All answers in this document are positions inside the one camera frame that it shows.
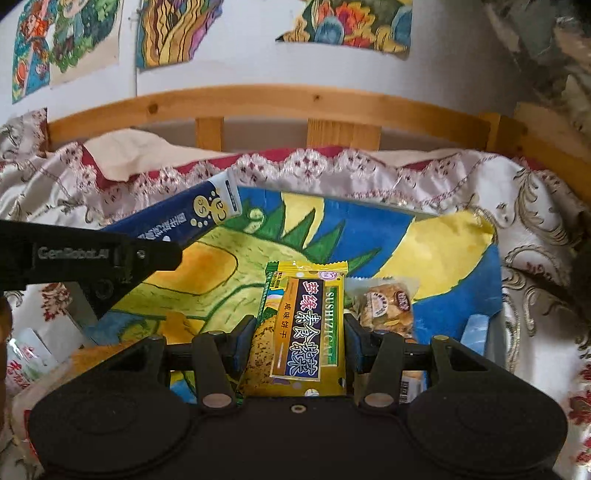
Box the cream pillow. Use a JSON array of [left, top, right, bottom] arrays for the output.
[[83, 129, 222, 181]]

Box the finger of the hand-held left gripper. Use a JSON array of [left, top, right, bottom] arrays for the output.
[[134, 239, 182, 273], [83, 272, 148, 319]]

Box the floral satin blanket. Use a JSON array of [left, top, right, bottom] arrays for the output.
[[0, 108, 591, 480]]

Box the orange-haired girl wall poster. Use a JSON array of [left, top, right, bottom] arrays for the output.
[[11, 0, 61, 104]]

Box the blond child wall poster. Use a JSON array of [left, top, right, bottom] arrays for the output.
[[48, 0, 123, 88]]

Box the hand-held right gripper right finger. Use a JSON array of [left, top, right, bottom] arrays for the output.
[[344, 314, 502, 411]]

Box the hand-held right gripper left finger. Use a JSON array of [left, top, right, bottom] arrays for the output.
[[92, 315, 257, 412]]

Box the colourful painted cloth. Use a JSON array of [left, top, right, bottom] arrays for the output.
[[83, 185, 504, 402]]

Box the yellow biscuit packet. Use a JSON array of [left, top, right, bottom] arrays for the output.
[[238, 261, 349, 398]]

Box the patterned grey cloth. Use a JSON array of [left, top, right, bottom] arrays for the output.
[[480, 0, 591, 134]]

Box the lace-trimmed red cloth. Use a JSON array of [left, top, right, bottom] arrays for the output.
[[46, 143, 509, 217]]

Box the yellow landscape wall poster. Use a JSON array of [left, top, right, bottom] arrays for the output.
[[276, 0, 413, 60]]

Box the blue tablet box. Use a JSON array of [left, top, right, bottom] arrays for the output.
[[99, 170, 243, 252]]

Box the swirl seaweed wall poster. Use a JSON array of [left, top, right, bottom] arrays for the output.
[[135, 0, 227, 71]]

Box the clear nut bar packet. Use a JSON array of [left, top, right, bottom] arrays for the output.
[[344, 276, 423, 402]]

